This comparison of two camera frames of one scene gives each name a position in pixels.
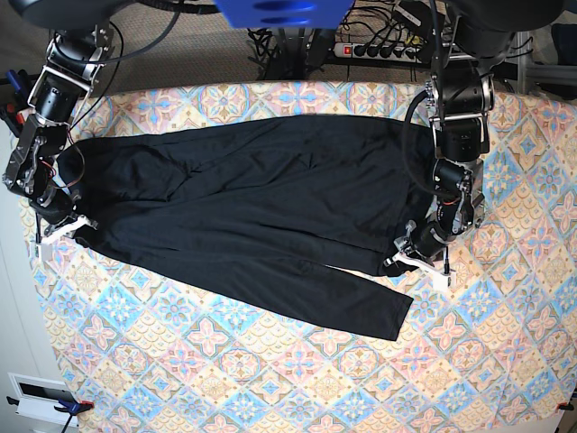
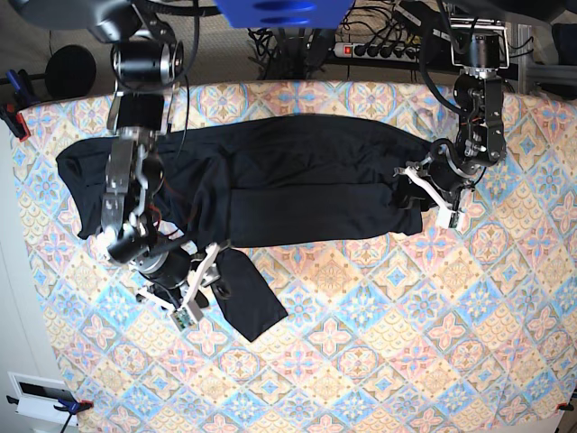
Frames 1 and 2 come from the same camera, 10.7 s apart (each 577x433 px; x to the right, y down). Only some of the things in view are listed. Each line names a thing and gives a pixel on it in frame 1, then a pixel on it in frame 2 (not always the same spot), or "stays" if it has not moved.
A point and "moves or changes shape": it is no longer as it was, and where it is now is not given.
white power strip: x=379 y=52 stays
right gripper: x=422 y=247 -> x=443 y=179
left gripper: x=56 y=218 -> x=174 y=280
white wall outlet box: x=38 y=397 stays
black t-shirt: x=307 y=217 moves or changes shape
